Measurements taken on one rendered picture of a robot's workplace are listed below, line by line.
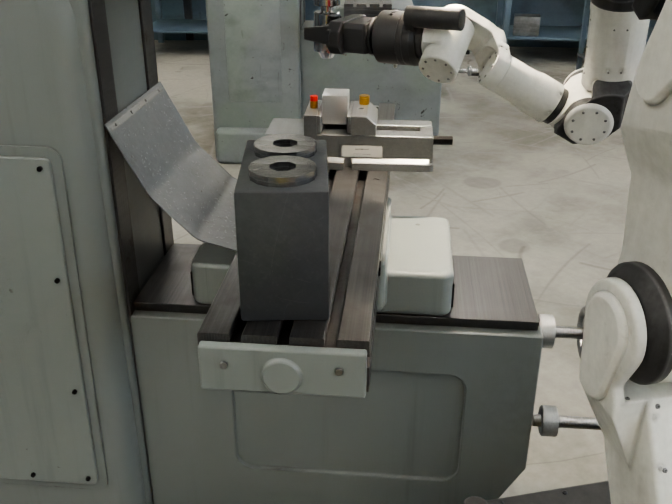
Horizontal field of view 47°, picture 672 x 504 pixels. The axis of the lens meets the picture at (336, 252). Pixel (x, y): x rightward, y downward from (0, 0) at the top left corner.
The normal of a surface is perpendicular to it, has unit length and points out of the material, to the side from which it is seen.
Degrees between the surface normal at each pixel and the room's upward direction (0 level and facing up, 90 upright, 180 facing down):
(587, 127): 106
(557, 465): 0
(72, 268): 89
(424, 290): 90
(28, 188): 89
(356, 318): 0
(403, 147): 90
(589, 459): 0
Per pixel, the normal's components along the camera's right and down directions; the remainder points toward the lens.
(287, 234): 0.03, 0.43
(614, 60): -0.20, 0.66
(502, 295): 0.00, -0.90
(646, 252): -0.98, 0.09
